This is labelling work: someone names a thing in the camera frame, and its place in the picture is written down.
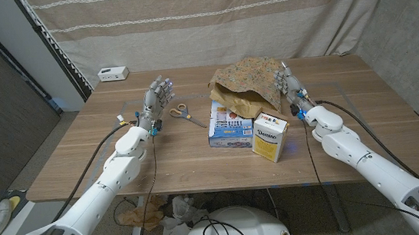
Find white metal table leg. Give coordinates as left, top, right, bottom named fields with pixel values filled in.
left=127, top=195, right=148, bottom=235

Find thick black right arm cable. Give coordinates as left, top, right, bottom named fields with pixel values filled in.
left=315, top=91, right=419, bottom=215

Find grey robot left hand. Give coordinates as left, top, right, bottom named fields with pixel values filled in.
left=133, top=73, right=180, bottom=131

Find white yellow carton box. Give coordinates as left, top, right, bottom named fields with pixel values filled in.
left=248, top=109, right=293, bottom=166

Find beige striped curtain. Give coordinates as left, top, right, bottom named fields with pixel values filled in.
left=22, top=0, right=407, bottom=95

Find crumpled white paper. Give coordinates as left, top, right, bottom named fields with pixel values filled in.
left=158, top=193, right=211, bottom=235

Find grey metal table leg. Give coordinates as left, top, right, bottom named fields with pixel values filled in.
left=322, top=181, right=351, bottom=235

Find white robot torso base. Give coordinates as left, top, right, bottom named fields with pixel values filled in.
left=180, top=201, right=294, bottom=235

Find grey tape outline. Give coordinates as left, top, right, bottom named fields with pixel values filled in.
left=73, top=74, right=409, bottom=210

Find white power strip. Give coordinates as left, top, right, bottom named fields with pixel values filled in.
left=97, top=65, right=130, bottom=84

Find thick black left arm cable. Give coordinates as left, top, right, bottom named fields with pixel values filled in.
left=42, top=120, right=146, bottom=223

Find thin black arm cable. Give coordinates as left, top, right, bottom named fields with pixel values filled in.
left=71, top=134, right=164, bottom=235
left=302, top=108, right=419, bottom=235

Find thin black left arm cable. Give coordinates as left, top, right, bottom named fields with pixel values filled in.
left=71, top=134, right=164, bottom=235

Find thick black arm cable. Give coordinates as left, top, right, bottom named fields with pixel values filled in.
left=42, top=120, right=146, bottom=223
left=315, top=91, right=419, bottom=215

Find blue white cardboard box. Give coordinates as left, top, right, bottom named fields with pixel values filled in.
left=204, top=96, right=256, bottom=152

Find grey yellow handled scissors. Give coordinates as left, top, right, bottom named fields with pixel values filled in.
left=168, top=101, right=208, bottom=132

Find black slanted frame post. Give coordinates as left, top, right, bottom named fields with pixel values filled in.
left=12, top=0, right=95, bottom=109

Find crumpled brown paper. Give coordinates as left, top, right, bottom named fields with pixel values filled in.
left=116, top=194, right=170, bottom=235

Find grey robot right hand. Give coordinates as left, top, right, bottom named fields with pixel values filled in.
left=272, top=58, right=318, bottom=117

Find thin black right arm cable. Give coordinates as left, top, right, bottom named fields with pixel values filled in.
left=302, top=108, right=419, bottom=235

